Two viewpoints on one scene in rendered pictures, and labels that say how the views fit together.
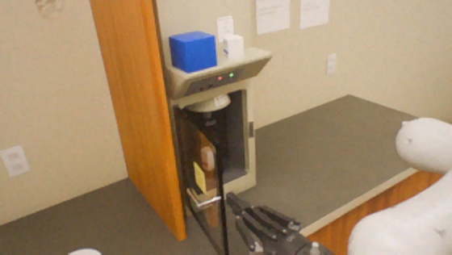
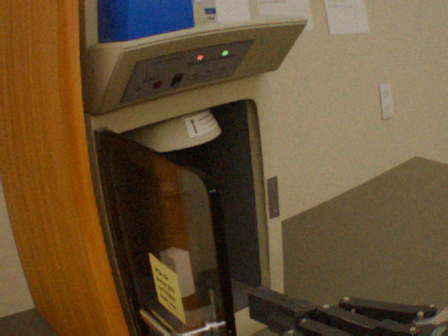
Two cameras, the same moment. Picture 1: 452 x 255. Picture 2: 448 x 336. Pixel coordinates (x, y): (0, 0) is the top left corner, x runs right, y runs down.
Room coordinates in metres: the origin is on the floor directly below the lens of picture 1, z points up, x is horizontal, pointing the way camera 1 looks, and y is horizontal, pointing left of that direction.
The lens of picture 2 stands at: (0.22, 0.05, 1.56)
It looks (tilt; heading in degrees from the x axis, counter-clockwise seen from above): 17 degrees down; 355
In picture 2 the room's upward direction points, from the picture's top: 6 degrees counter-clockwise
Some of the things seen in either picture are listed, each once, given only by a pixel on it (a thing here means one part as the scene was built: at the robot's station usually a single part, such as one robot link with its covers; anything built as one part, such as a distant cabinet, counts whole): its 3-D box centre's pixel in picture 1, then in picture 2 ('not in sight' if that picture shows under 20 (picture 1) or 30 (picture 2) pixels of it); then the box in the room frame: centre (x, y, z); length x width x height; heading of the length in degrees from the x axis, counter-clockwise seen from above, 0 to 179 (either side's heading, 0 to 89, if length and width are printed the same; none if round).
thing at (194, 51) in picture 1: (193, 51); (142, 6); (1.04, 0.06, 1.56); 0.10 x 0.10 x 0.09; 31
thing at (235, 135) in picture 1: (201, 131); (157, 210); (1.25, 0.08, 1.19); 0.26 x 0.24 x 0.35; 121
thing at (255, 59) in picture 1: (222, 75); (204, 56); (1.09, -0.02, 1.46); 0.32 x 0.12 x 0.10; 121
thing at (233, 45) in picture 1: (233, 47); (225, 3); (1.12, -0.06, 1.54); 0.05 x 0.05 x 0.06; 15
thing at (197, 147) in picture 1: (200, 183); (170, 302); (0.91, 0.07, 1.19); 0.30 x 0.01 x 0.40; 23
